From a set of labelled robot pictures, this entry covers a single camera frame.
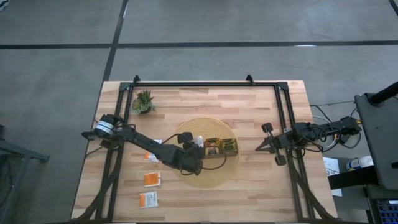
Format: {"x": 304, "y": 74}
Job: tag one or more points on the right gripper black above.
{"x": 281, "y": 141}

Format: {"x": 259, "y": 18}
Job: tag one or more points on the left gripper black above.
{"x": 194, "y": 160}

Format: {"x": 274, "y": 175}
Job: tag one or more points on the black tea packets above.
{"x": 213, "y": 149}

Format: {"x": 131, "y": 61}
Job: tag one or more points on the orange red mango tea packet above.
{"x": 213, "y": 142}
{"x": 213, "y": 147}

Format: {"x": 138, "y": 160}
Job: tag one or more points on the brown wooden tea box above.
{"x": 217, "y": 156}

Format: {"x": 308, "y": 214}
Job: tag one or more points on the clear mango snack packet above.
{"x": 213, "y": 139}

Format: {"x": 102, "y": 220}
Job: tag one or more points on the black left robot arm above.
{"x": 149, "y": 146}

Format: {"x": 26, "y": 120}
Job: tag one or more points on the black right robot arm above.
{"x": 339, "y": 127}

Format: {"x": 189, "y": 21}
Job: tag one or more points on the round woven beige placemat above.
{"x": 211, "y": 177}

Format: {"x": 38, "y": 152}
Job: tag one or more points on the white paper sheet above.
{"x": 331, "y": 169}

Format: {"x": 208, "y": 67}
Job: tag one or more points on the potted green succulent plant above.
{"x": 143, "y": 102}

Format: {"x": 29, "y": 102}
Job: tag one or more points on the white bottle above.
{"x": 360, "y": 163}

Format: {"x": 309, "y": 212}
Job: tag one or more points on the black keyboard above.
{"x": 387, "y": 211}

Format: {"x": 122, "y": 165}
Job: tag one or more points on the grey metal stand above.
{"x": 18, "y": 152}

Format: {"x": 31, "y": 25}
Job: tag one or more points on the black aluminium table frame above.
{"x": 202, "y": 84}

